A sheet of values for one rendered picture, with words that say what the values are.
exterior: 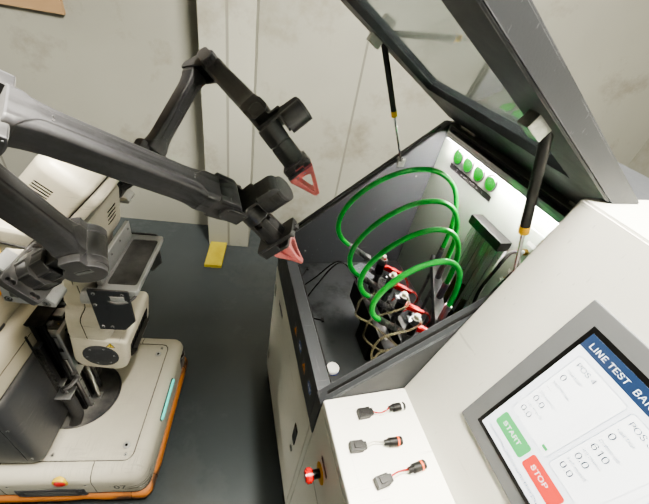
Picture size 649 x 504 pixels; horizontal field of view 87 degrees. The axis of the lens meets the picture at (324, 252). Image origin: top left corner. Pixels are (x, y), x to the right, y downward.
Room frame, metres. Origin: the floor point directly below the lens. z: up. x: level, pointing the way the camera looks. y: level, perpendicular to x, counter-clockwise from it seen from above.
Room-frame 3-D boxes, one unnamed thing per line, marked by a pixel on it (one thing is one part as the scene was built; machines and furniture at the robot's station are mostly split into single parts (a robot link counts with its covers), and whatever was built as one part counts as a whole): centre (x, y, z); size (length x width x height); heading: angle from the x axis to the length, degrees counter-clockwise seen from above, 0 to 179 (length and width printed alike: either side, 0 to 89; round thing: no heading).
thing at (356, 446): (0.36, -0.20, 0.99); 0.12 x 0.02 x 0.02; 108
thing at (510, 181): (0.96, -0.43, 1.43); 0.54 x 0.03 x 0.02; 21
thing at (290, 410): (0.77, 0.05, 0.44); 0.65 x 0.02 x 0.68; 21
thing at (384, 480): (0.31, -0.26, 0.99); 0.12 x 0.02 x 0.02; 118
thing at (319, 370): (0.77, 0.04, 0.87); 0.62 x 0.04 x 0.16; 21
